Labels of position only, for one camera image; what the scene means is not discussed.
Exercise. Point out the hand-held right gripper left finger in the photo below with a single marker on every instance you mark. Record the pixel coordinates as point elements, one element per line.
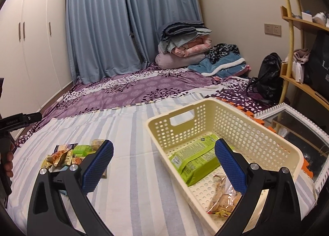
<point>99,166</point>

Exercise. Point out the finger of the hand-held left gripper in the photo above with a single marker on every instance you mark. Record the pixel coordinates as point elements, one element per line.
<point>30,117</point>

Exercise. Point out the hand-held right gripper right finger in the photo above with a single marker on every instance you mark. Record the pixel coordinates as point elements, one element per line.
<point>230,166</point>

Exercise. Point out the beige snack packet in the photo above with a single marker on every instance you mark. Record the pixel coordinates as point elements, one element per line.
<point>96,143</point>

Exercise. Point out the clear biscuit snack packet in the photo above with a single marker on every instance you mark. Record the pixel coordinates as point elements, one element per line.
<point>221,200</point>

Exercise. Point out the large green snack packet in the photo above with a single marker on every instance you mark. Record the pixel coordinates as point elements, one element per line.
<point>195,161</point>

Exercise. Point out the orange snack packet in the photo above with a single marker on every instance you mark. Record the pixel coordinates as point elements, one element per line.
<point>57,158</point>

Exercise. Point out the cream plastic basket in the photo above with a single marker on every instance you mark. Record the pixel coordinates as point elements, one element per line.
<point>257,133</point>

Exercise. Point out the person's left hand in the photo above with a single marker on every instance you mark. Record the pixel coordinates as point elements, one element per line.
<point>9,161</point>

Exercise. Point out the striped bed sheet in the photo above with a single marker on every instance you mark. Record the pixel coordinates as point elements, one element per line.
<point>133,148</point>

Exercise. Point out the dark yellow-striped snack packet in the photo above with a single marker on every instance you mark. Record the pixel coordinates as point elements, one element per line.
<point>64,146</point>

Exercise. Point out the white wardrobe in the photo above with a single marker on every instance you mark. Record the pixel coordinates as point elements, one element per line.
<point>38,45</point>

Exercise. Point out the white framed mirror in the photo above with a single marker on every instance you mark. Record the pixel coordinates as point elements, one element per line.
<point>295,128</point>

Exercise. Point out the orange foam mat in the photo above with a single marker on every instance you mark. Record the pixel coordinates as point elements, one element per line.
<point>307,167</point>

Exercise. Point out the purple floral bed sheet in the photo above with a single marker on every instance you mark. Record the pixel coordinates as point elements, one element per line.
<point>128,89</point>

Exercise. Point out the black handbag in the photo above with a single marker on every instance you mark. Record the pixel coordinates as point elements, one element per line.
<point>270,76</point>

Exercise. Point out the blue fleece blanket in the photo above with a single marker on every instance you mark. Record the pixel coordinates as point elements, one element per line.
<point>221,65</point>

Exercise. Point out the white bags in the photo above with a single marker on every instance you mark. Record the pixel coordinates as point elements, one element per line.
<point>295,71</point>

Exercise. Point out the leopard print cloth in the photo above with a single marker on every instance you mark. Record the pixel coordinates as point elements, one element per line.
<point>221,50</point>

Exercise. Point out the mauve pillow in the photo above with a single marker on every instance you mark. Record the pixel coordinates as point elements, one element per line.
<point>174,60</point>

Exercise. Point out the pink folded quilt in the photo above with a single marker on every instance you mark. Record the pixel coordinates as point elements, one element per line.
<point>192,48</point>

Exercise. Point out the pink cloth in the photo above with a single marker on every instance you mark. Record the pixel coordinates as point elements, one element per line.
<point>302,54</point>

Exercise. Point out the grey folded blanket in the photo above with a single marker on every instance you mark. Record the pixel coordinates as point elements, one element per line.
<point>177,41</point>

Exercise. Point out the black shopping bag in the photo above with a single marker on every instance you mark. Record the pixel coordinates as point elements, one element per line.
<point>318,61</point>

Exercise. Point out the dark folded blanket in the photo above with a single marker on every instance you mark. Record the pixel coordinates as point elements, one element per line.
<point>180,28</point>

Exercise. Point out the wooden shelf rack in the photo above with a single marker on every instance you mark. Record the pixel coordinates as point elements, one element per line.
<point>293,18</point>

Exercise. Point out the white box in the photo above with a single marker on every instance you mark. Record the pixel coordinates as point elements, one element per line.
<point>306,16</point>

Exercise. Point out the white shoe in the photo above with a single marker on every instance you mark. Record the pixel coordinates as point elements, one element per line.
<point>321,17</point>

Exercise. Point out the beige wall socket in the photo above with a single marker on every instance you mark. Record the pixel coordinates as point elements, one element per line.
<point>277,30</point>
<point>268,28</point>

